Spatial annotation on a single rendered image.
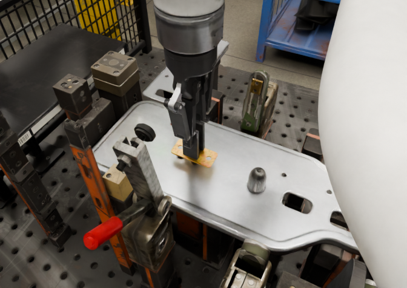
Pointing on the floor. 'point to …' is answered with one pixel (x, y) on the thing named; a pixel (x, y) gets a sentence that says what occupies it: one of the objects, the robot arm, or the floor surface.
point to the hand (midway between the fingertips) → (193, 138)
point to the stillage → (297, 23)
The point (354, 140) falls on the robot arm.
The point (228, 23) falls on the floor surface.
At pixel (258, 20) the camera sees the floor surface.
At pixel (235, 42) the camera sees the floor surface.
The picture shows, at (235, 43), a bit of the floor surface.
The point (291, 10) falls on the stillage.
